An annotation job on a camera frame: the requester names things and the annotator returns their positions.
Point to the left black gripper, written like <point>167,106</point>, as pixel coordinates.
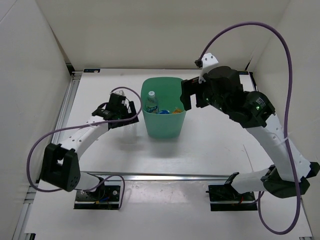
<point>133,113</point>

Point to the green plastic bin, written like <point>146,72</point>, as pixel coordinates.
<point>168,92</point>

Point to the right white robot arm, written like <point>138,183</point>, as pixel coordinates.
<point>222,89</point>

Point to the white orange label bottle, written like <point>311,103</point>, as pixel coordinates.
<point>151,103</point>

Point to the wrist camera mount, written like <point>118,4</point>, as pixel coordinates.
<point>118,92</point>
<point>206,64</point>

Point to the orange plastic bottle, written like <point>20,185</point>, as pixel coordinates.
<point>177,111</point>

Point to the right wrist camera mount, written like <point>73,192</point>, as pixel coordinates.
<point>206,64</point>

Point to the clear plastic bottle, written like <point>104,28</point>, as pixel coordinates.
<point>130,133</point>

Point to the aluminium left rail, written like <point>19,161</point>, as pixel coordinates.
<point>66,107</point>

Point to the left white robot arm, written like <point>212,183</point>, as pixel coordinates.
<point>60,165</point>

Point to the aluminium front rail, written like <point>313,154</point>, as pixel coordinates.
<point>139,176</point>

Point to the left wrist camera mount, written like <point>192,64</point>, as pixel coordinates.
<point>118,92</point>

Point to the aluminium rail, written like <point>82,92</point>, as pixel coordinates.
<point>66,107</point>
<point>139,176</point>

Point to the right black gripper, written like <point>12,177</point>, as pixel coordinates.
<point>188,90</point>

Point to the blue label plastic bottle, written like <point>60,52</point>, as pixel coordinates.
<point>164,112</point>

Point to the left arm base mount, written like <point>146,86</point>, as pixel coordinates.
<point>106,197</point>

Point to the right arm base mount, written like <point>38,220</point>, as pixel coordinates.
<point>224,198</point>

